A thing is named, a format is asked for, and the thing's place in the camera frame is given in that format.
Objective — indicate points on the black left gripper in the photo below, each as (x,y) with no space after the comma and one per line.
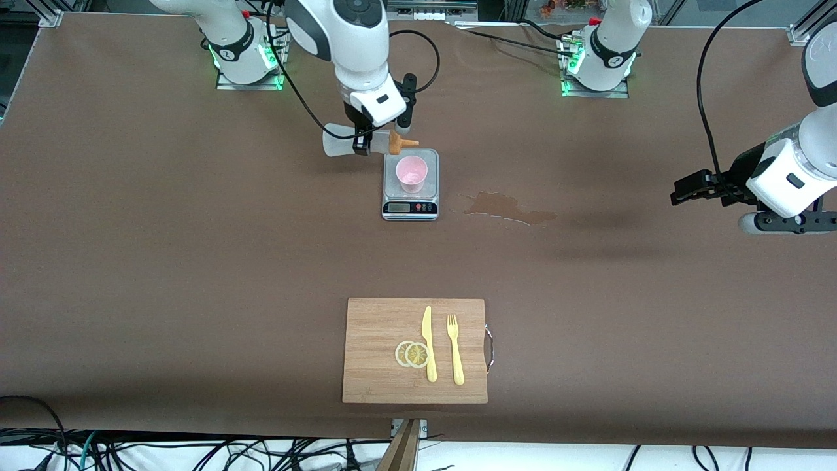
(737,174)

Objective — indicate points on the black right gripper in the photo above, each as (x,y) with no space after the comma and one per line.
(359,133)

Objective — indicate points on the translucent sauce bottle orange cap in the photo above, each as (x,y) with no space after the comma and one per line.
(337,142)

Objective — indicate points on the pink plastic cup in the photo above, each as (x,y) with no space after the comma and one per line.
(412,171)

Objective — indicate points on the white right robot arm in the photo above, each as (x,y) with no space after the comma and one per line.
(353,39)

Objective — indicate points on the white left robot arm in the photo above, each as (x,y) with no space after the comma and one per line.
(611,52)

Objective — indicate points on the silver digital kitchen scale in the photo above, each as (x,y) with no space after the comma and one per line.
(409,208)

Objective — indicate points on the white power strip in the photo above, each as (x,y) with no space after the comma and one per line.
(431,12)

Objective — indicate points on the yellow plastic knife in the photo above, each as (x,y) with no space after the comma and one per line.
(427,327)

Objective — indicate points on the wooden cutting board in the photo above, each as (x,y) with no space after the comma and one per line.
(373,340)

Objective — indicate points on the lemon slice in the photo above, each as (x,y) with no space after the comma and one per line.
(400,354)
(416,355)

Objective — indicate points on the yellow plastic fork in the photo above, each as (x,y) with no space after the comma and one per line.
(457,360)

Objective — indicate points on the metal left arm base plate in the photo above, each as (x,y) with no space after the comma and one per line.
(621,93)

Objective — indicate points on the metal table corner bracket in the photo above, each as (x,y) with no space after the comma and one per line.
(796,34)
(51,18)

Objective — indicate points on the small metal bracket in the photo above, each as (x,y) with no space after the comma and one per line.
(395,425)

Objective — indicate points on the wooden post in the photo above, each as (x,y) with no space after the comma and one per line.
(402,454)

